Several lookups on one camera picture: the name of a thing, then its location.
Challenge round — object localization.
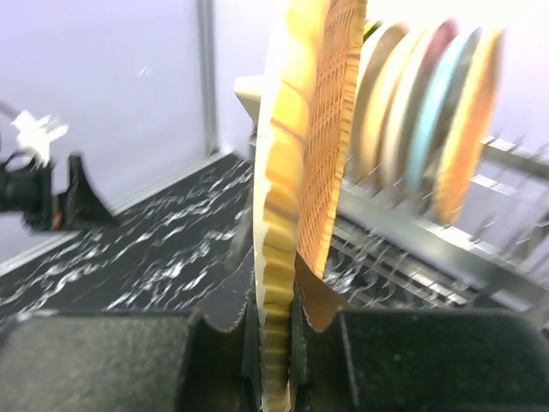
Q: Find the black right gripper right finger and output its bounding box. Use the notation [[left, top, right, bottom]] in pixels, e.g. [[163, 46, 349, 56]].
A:
[[289, 252, 549, 412]]

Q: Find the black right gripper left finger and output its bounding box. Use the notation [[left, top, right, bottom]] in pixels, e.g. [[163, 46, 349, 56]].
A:
[[1, 294, 260, 411]]

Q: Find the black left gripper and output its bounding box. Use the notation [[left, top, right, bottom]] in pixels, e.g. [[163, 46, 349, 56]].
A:
[[1, 154, 119, 232]]

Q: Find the woven wicker tray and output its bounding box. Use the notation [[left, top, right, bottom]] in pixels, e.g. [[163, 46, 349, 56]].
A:
[[434, 27, 504, 225], [234, 1, 366, 411]]

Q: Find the blue and cream plate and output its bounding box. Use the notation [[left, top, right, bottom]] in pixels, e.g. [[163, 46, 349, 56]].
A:
[[405, 27, 481, 196]]

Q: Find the pink and cream plate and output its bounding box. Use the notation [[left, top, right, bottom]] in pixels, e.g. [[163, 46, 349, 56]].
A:
[[379, 19, 457, 188]]

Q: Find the tan plate with bear drawing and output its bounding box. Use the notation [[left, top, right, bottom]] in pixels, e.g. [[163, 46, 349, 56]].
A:
[[348, 22, 409, 180]]

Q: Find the stainless steel dish rack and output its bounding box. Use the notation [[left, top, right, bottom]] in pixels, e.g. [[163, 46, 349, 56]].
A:
[[222, 128, 549, 331]]

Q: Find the black marble pattern mat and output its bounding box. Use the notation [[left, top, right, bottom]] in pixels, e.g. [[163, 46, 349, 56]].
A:
[[1, 154, 474, 316]]

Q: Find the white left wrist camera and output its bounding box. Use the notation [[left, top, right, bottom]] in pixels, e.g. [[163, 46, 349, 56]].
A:
[[11, 110, 69, 166]]

